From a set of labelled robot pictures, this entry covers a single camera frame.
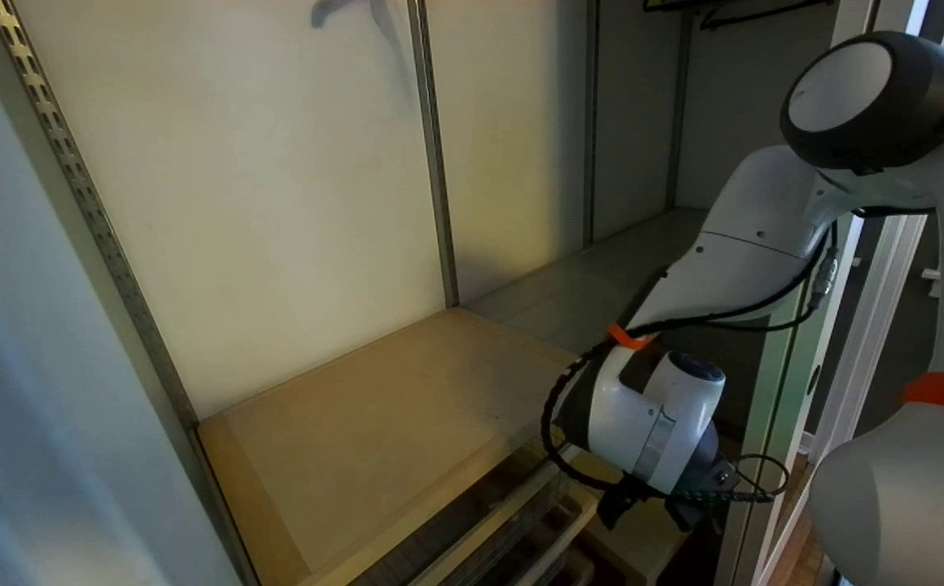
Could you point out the slotted metal shelf upright left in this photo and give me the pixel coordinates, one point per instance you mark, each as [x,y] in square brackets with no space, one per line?
[115,277]

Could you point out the wooden shelf board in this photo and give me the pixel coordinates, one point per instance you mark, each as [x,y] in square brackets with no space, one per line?
[338,465]

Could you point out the metal shelf upright middle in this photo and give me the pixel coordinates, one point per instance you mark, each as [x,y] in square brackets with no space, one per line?
[431,125]

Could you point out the white door frame post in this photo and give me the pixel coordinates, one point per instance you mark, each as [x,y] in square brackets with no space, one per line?
[788,370]

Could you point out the white black Franka robot arm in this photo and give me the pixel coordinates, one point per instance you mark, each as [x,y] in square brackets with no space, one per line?
[861,130]

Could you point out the wire mesh tray with frame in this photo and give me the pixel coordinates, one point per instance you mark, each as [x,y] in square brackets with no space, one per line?
[530,524]

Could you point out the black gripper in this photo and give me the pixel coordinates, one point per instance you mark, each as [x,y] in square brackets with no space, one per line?
[697,497]

